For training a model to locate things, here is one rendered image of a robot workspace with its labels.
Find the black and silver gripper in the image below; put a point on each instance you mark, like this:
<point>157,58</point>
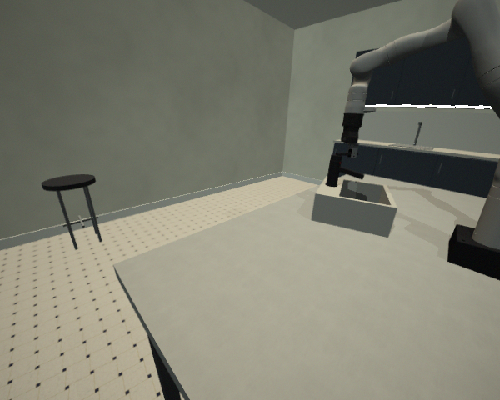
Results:
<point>353,118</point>

